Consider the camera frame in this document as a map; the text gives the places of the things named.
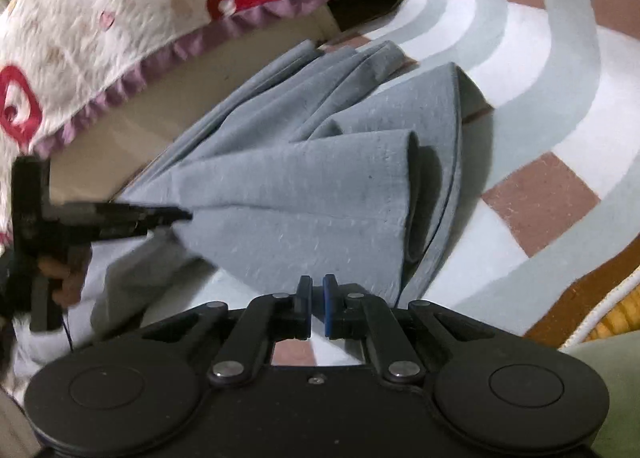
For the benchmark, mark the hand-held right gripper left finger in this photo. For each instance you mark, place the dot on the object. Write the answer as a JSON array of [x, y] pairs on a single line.
[[303, 310]]

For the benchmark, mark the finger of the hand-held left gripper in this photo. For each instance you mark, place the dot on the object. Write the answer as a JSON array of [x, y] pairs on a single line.
[[135, 218]]

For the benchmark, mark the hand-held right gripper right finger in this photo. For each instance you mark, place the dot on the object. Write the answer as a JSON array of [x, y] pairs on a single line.
[[330, 310]]

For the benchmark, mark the light grey garment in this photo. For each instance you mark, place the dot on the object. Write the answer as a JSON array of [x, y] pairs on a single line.
[[300, 188]]

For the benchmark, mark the person's left hand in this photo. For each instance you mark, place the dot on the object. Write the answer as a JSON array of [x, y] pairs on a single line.
[[65, 285]]

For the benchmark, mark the printed blanket with purple ruffle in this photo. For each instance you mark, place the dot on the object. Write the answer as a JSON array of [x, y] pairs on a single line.
[[125, 28]]

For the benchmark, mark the yellow woven mat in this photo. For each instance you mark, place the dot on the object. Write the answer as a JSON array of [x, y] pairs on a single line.
[[622, 318]]

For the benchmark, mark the green cloth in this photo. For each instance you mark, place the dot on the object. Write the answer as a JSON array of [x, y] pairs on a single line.
[[615, 388]]

